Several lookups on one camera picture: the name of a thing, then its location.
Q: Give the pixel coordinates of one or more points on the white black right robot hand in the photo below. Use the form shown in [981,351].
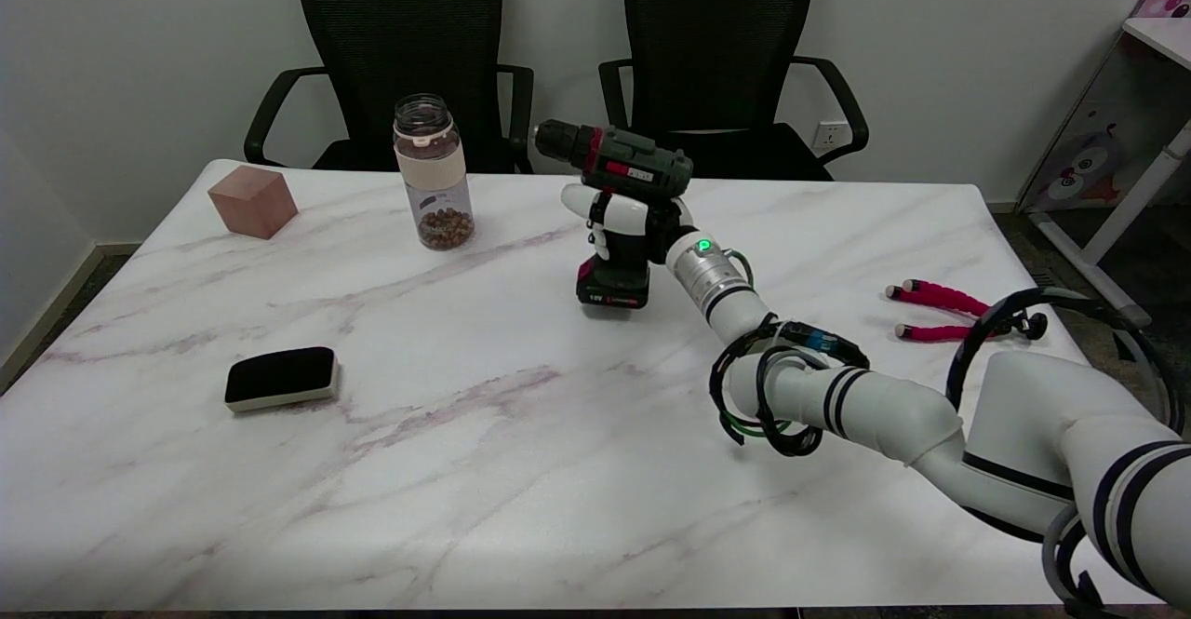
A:
[628,217]

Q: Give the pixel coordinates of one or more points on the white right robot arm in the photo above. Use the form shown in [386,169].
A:
[930,414]

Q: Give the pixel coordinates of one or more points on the black mesh office chair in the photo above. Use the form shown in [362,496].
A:
[726,51]
[400,51]

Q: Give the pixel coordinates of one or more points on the clear jar with nuts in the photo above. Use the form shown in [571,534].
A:
[433,177]

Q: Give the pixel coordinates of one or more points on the red flexible mini tripod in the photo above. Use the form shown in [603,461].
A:
[940,298]

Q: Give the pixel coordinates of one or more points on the pink wooden cube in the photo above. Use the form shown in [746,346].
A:
[252,200]

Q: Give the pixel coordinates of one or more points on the black whiteboard eraser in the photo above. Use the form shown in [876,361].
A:
[280,377]

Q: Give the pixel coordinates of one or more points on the white desk with cartoon panel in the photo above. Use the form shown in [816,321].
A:
[1117,154]

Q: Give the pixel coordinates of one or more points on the white wall power socket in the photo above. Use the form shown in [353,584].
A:
[829,136]

